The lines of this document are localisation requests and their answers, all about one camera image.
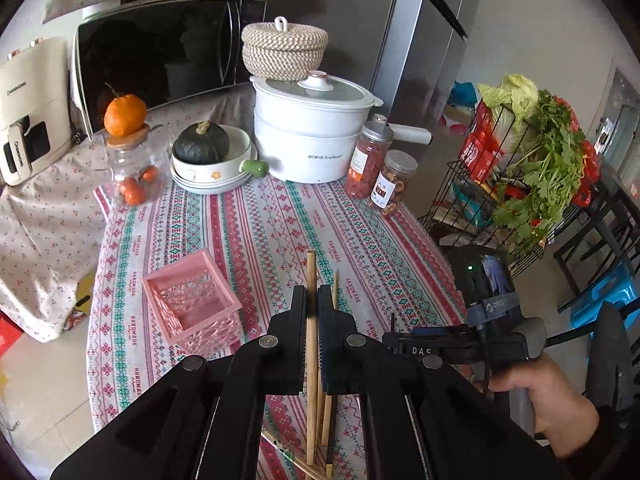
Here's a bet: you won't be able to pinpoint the black chopstick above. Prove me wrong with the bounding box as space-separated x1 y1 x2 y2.
326 396 337 479

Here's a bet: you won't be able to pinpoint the woven rope lidded basket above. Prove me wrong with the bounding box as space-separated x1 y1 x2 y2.
241 16 329 81

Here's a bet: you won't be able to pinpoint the green leafy vegetables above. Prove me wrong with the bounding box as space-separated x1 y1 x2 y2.
477 73 591 256

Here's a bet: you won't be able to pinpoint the red box on floor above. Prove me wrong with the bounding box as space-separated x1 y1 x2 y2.
0 312 23 356

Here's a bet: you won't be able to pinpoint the black wire vegetable rack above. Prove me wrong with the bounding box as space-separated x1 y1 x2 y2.
419 98 600 276

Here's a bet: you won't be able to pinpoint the white electric cooking pot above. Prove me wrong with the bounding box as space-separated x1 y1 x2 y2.
248 69 434 184

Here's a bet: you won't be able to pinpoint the tall jar red snacks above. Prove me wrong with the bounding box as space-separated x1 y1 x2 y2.
344 114 394 200

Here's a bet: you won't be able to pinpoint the blue plastic stool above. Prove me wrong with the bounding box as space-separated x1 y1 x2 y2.
570 263 638 328

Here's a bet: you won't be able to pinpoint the person's right hand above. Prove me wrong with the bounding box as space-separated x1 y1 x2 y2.
489 354 600 458

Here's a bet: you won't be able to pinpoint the cream air fryer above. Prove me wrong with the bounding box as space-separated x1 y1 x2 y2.
1 37 72 186

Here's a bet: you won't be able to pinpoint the glass jar wooden lid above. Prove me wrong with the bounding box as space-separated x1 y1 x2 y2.
105 124 170 207

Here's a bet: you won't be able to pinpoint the dark green pumpkin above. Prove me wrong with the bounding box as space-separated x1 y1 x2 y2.
172 120 230 165

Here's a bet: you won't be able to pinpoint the white floral side cloth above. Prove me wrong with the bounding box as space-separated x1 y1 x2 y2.
0 141 108 342

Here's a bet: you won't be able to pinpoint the pink plastic lattice basket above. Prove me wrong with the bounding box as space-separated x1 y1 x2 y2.
143 249 242 358

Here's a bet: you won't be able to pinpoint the light wooden chopstick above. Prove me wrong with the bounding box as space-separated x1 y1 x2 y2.
306 250 319 466

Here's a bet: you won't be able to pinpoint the yellow cardboard box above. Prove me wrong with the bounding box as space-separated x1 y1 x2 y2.
63 270 96 332

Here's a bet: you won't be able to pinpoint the short jar brown snacks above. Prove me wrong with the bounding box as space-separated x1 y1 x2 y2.
369 150 418 216

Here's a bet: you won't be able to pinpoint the black microwave oven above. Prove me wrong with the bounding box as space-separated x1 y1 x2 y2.
73 0 267 136

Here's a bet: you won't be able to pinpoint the patterned bamboo chopstick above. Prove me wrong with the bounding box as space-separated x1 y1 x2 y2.
262 429 330 480

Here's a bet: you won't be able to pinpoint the patterned striped tablecloth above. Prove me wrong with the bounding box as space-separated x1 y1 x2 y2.
86 171 469 480

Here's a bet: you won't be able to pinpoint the brown wooden chopstick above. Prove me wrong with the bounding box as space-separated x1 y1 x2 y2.
320 270 338 448

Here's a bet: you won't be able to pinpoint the white bowl green handle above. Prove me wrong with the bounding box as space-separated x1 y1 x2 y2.
170 125 269 195

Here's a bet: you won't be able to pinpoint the orange tangerine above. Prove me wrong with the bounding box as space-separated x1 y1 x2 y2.
103 86 148 138

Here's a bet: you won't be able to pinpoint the grey refrigerator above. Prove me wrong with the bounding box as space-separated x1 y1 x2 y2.
267 0 480 129

